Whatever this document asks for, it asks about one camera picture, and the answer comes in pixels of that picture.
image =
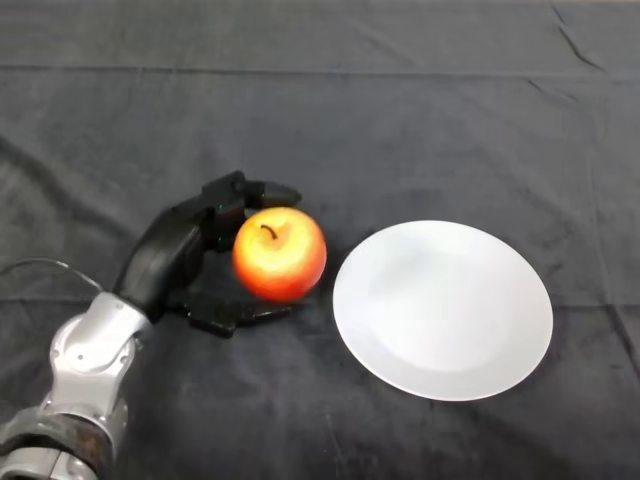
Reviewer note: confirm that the black cloth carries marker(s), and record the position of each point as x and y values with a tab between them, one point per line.
400	125

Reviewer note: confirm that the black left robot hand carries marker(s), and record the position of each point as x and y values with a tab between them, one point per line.
165	250

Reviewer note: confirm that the white round plate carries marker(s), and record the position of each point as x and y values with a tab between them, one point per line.
442	312

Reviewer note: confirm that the red yellow apple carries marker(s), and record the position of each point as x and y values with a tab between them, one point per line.
280	260

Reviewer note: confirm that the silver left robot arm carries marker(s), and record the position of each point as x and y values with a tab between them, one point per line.
85	375

